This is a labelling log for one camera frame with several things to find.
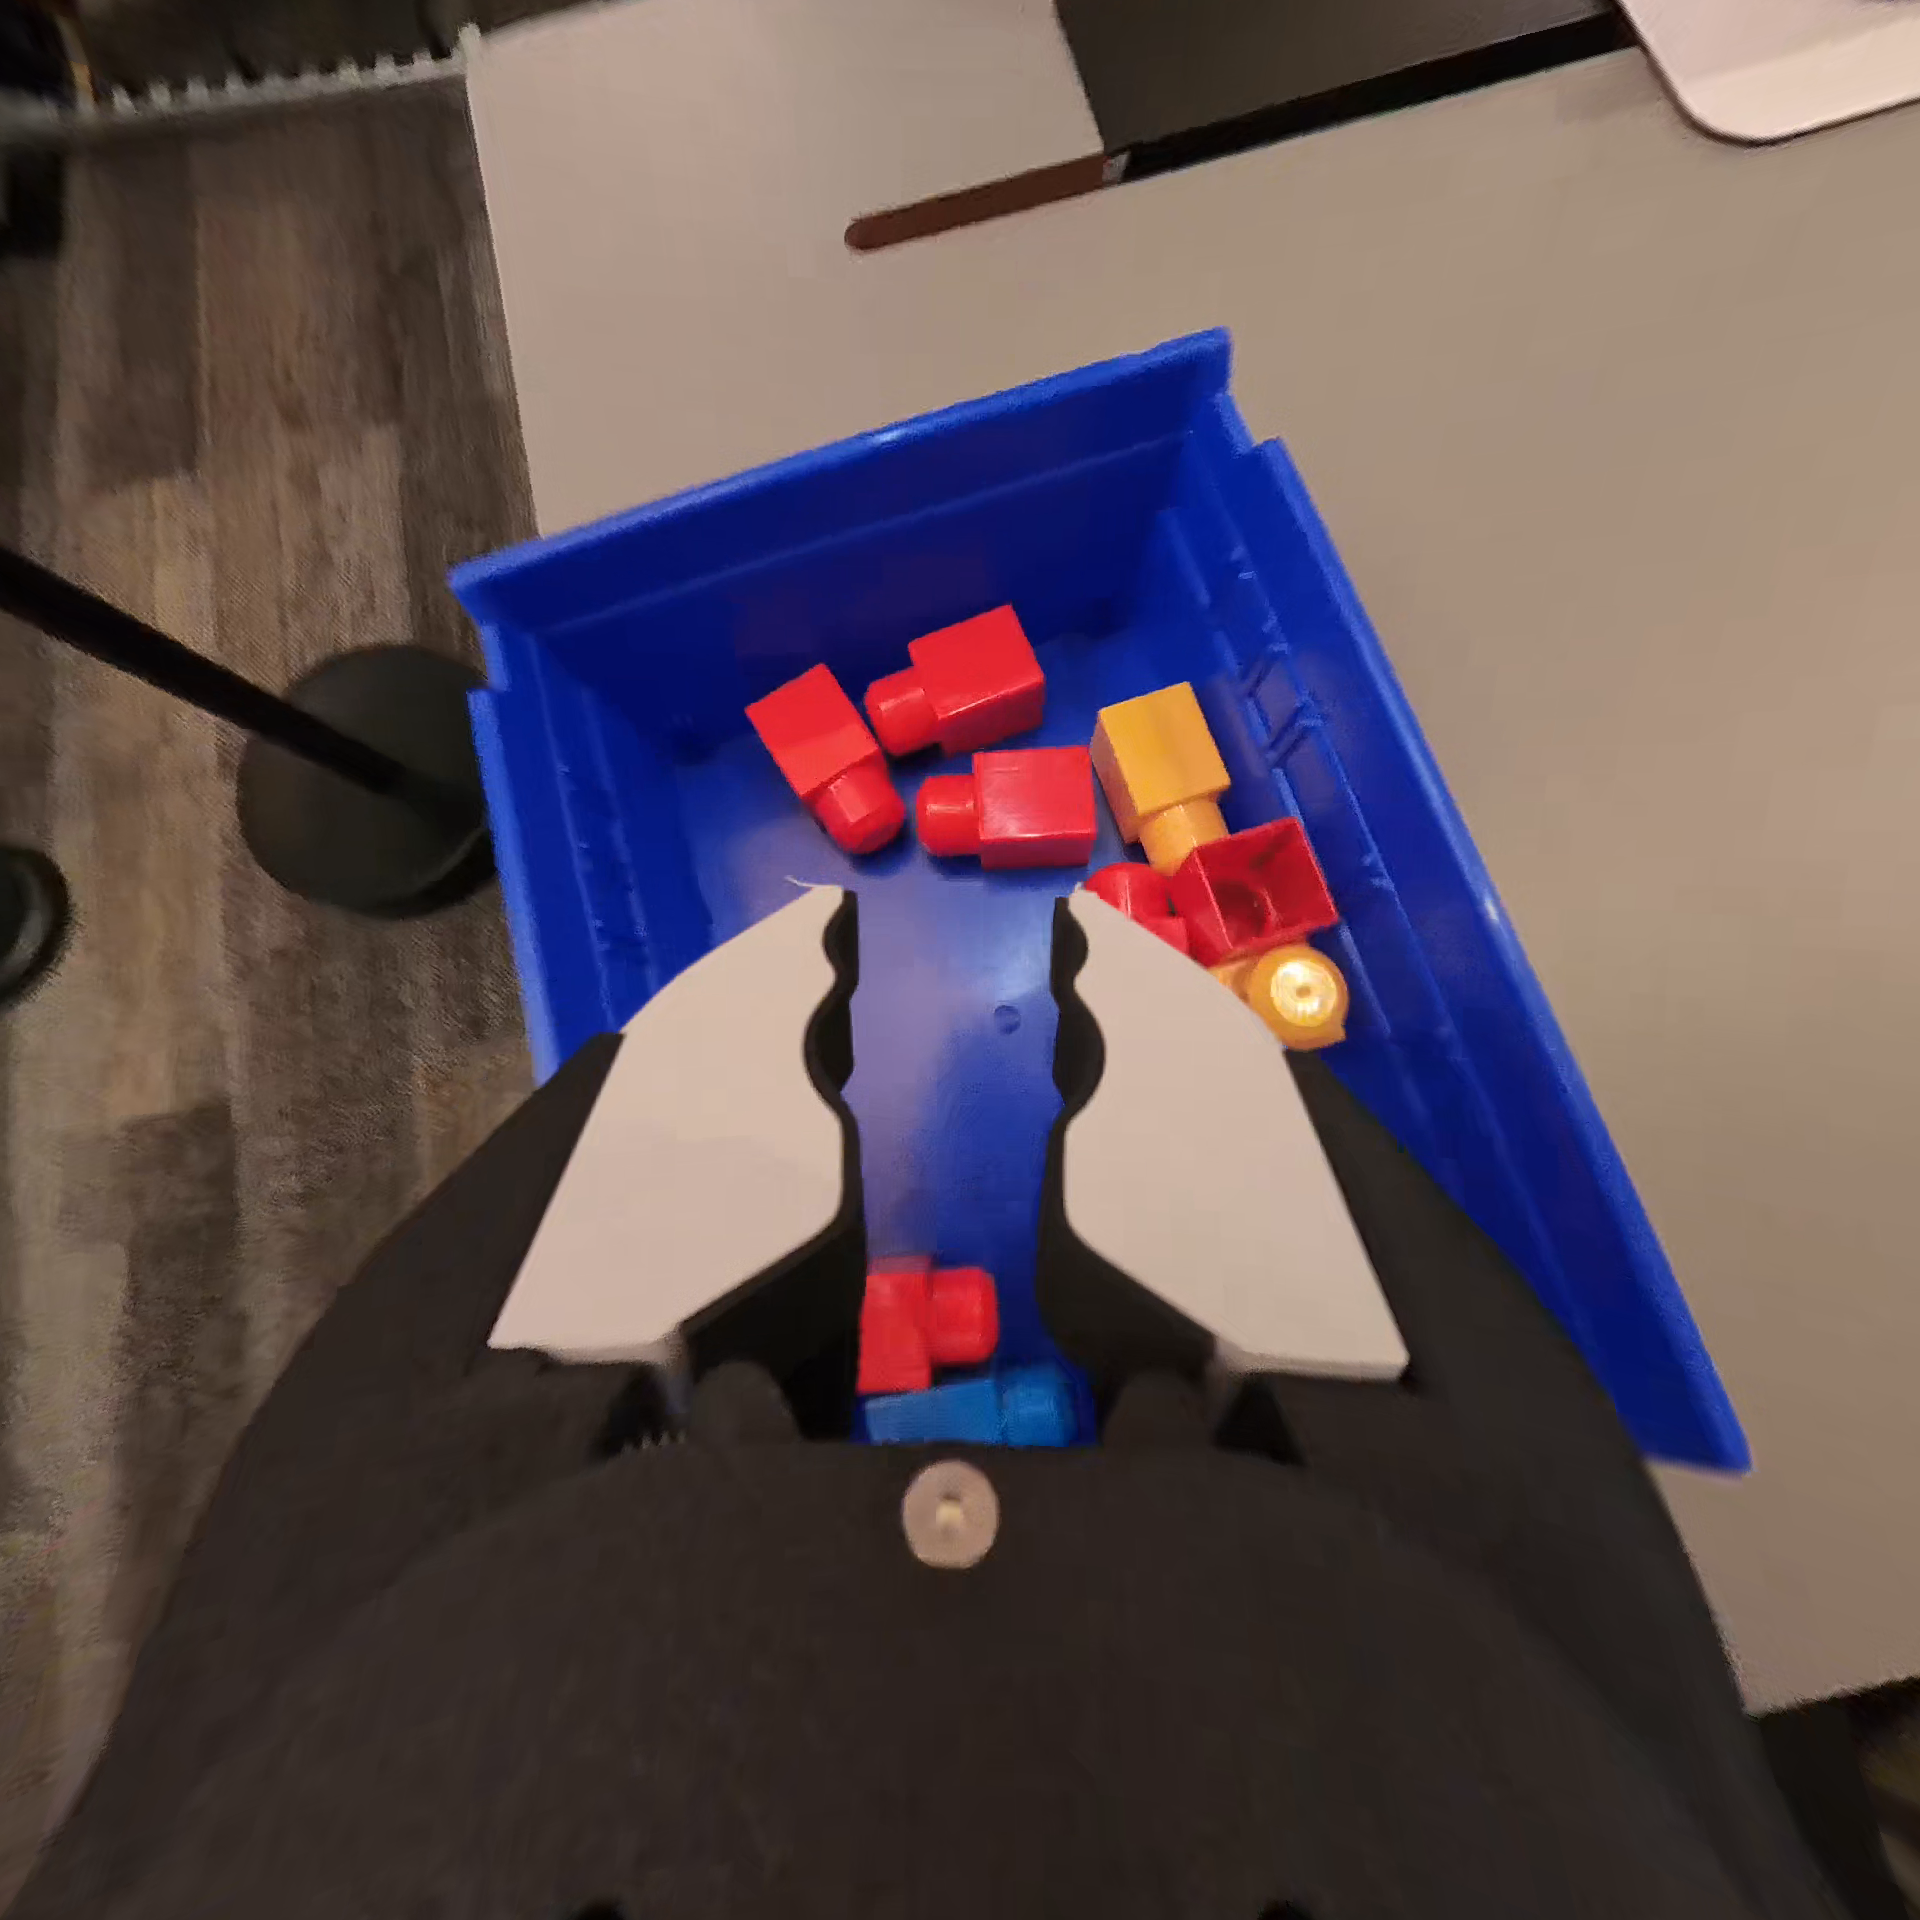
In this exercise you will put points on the black floor stand pole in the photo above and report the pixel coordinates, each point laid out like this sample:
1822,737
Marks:
373,810

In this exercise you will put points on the blue plastic bin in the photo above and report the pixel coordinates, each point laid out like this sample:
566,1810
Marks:
930,496

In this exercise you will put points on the pile of mega blocks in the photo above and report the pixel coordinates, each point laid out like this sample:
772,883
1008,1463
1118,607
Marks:
976,684

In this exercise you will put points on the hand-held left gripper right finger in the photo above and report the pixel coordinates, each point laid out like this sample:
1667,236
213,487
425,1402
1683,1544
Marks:
1215,1187

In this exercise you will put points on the white tablet stand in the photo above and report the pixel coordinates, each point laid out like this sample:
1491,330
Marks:
1784,68

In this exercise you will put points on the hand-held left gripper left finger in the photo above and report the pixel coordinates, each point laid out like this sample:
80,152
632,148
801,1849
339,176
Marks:
707,1168

